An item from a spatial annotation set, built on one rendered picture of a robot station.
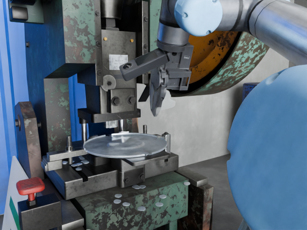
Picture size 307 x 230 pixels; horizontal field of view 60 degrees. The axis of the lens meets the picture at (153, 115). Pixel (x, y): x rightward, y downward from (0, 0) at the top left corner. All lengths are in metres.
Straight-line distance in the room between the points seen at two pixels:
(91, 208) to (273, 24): 0.66
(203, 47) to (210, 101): 1.94
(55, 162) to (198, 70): 0.63
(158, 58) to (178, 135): 2.20
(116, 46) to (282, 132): 0.81
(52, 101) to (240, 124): 0.98
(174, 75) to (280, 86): 0.49
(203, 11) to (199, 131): 2.56
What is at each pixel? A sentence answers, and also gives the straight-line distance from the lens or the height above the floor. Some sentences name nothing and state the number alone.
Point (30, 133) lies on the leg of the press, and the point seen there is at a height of 0.78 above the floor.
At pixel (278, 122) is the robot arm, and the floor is 1.01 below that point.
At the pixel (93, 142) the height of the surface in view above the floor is 0.78.
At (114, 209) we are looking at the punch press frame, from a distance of 0.87.
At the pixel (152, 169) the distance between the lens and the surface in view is 1.01.
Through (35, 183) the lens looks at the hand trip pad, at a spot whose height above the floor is 0.76.
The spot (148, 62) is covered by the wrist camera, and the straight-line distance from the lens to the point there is 0.63.
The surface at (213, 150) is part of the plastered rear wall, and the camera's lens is 3.22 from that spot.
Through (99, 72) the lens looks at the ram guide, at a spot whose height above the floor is 1.03.
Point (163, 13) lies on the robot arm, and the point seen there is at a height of 1.16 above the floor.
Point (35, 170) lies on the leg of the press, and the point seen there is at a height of 0.63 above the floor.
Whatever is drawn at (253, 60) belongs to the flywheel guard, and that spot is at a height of 1.07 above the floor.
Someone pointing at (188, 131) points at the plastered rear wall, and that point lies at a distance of 2.88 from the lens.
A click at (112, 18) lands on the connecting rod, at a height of 1.22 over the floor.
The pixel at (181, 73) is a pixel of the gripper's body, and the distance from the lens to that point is 0.66.
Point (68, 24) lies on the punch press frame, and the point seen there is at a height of 1.17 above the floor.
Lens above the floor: 1.05
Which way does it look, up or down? 10 degrees down
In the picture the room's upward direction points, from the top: straight up
